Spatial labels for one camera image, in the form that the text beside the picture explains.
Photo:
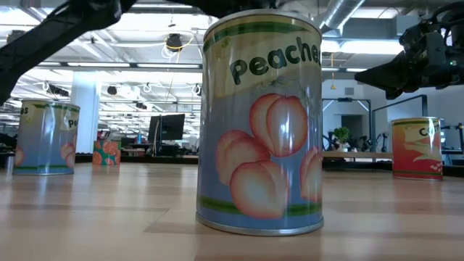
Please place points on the tall corn tin can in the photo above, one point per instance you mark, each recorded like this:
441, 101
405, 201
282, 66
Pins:
417, 148

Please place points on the tall peaches tin can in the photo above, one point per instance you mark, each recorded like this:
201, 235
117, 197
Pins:
261, 145
47, 141

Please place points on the short orange teal tin can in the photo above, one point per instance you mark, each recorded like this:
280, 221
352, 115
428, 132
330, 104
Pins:
106, 154

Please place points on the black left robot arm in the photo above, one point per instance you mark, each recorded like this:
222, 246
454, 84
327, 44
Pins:
43, 40

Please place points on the small green potted plant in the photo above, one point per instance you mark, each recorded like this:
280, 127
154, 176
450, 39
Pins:
341, 136

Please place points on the black ceiling mounted device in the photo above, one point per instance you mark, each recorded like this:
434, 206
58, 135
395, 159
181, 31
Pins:
174, 41

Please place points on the black computer monitor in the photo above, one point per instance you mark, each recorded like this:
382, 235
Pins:
170, 127

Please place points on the white building pillar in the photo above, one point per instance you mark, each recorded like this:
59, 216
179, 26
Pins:
85, 108

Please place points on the black metal rail frame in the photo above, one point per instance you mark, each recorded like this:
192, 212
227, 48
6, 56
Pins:
425, 107

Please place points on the silver ceiling air duct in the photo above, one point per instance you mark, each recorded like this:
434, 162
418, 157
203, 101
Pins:
337, 12

